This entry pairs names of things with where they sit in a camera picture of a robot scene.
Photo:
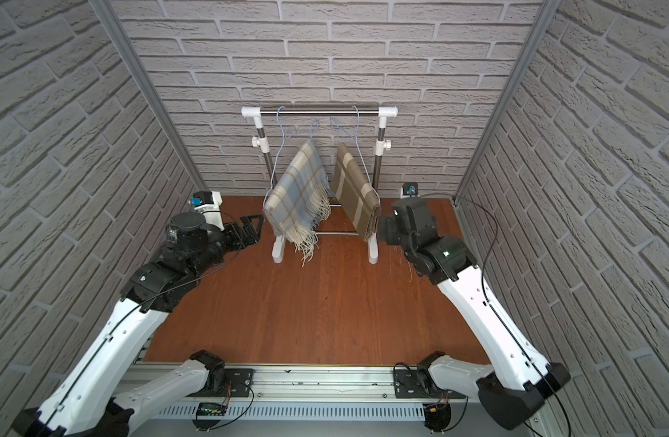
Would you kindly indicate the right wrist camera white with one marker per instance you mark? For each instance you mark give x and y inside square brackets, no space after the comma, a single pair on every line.
[409,190]

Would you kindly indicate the white steel clothes rack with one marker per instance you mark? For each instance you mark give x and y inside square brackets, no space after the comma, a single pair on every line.
[382,114]

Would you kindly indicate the blue cream plaid scarf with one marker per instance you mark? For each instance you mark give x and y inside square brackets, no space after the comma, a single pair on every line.
[300,201]

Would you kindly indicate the aluminium corner post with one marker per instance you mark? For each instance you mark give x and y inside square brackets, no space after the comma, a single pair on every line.
[542,22]
[114,28]

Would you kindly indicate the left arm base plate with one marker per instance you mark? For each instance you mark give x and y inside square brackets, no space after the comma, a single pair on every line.
[231,382]

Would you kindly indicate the small electronics board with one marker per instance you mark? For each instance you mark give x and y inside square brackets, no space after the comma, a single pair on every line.
[437,416]
[208,415]

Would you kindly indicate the left aluminium corner post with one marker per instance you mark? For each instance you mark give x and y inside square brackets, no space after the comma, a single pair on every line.
[114,28]

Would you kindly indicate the aluminium front rail frame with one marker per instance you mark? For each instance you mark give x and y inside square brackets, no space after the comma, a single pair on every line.
[313,393]

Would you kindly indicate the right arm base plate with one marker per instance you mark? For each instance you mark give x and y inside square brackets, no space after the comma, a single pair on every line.
[411,383]

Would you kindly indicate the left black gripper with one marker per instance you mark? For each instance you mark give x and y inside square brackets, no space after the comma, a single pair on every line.
[239,234]

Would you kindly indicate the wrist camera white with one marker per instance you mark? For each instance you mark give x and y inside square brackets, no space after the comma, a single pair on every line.
[208,203]
[409,190]

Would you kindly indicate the right small electronics board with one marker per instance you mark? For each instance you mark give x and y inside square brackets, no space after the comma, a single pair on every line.
[437,416]

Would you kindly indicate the brown beige plaid scarf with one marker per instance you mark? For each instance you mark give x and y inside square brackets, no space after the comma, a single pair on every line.
[355,193]

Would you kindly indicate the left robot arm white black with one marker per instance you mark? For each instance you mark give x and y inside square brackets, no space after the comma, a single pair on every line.
[85,404]

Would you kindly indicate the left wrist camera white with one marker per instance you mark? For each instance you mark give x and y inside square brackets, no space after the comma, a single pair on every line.
[208,203]

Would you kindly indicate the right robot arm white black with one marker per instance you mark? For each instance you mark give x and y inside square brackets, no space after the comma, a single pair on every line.
[519,379]

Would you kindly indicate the light blue wire hanger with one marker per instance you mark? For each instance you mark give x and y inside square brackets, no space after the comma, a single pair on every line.
[356,142]
[311,131]

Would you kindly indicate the right aluminium corner post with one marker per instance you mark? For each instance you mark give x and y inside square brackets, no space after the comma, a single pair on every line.
[542,22]

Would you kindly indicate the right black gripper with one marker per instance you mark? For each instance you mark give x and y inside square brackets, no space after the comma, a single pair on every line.
[389,232]

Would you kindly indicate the left small electronics board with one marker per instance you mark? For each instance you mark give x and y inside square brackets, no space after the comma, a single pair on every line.
[208,415]

